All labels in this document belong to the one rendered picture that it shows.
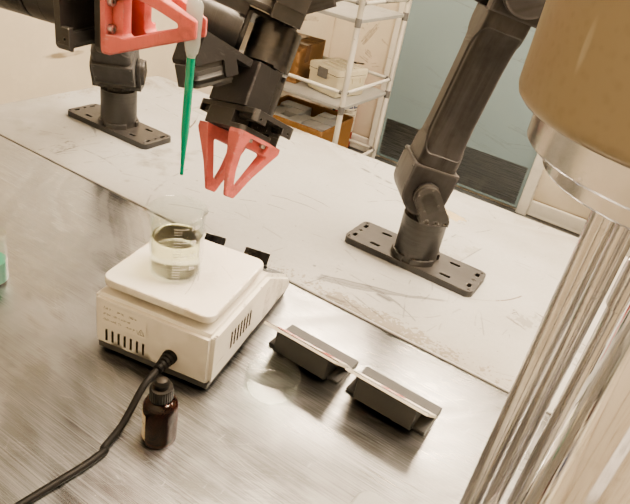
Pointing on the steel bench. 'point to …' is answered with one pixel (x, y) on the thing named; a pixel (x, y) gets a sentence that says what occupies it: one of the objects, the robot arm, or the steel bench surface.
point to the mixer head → (594, 104)
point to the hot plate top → (231, 261)
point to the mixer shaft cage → (559, 357)
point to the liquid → (186, 109)
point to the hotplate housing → (184, 330)
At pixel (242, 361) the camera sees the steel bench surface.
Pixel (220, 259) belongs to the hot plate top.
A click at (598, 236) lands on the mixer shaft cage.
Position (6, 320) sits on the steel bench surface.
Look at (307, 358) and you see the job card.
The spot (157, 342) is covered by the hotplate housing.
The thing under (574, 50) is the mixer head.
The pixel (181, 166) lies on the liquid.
